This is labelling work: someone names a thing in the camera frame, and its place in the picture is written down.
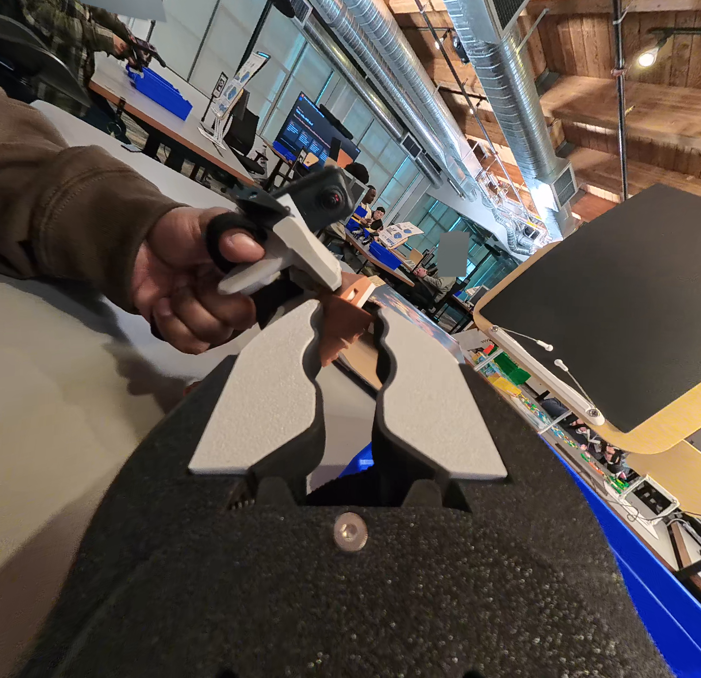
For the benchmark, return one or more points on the person's left hand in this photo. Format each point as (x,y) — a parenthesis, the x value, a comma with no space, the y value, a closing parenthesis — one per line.
(175,284)

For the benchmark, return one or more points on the small blue bin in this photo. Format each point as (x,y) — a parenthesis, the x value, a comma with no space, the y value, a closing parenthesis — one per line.
(162,92)

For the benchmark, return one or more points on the lit computer monitor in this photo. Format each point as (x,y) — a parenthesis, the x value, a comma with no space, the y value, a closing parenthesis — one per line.
(305,130)

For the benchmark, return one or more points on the long wooden table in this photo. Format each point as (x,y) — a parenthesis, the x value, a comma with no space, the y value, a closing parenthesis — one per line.
(186,125)

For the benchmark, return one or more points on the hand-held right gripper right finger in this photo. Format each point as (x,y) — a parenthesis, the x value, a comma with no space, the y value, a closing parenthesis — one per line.
(438,415)

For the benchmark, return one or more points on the white metal stand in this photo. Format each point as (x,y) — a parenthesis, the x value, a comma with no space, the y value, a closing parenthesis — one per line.
(559,377)

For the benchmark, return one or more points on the black office chair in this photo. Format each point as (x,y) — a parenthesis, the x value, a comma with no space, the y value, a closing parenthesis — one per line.
(44,70)

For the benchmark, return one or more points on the hanging spot lamp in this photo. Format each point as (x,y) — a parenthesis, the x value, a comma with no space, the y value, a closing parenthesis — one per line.
(652,52)

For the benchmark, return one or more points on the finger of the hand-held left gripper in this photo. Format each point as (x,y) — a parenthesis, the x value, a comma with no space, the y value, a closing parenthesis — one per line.
(307,256)

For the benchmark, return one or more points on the white display stand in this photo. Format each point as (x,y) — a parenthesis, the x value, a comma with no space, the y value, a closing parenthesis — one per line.
(236,92)

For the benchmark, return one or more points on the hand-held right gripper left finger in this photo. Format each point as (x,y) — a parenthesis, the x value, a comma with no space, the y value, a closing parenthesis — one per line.
(257,415)

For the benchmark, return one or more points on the blue plastic bin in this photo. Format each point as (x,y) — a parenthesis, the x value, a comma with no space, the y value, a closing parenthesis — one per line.
(646,590)

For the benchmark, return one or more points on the silver ventilation duct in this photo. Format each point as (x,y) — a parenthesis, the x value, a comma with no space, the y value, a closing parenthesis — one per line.
(383,54)
(504,76)

